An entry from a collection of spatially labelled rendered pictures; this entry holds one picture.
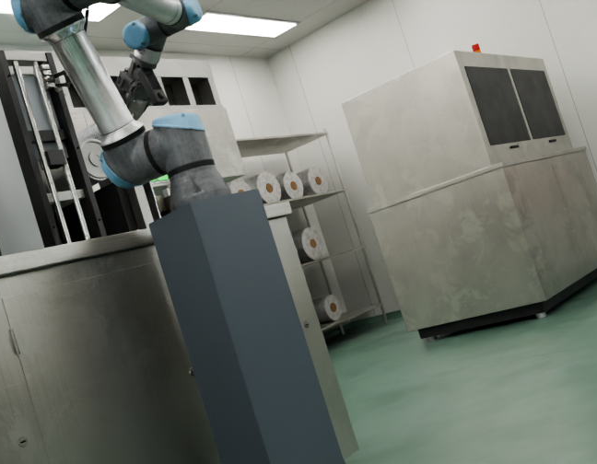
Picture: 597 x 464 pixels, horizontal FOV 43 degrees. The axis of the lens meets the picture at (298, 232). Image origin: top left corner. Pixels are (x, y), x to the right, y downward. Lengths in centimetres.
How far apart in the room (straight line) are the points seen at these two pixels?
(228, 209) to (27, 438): 65
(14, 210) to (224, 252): 74
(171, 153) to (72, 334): 47
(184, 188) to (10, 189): 63
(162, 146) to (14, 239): 62
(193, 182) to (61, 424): 61
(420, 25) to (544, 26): 108
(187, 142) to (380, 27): 535
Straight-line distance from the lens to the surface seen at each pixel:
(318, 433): 182
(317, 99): 741
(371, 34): 711
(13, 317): 173
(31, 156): 203
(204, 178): 180
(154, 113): 301
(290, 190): 653
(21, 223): 224
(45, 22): 186
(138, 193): 231
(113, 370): 184
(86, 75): 187
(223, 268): 172
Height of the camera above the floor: 68
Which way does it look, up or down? 3 degrees up
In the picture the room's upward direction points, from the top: 18 degrees counter-clockwise
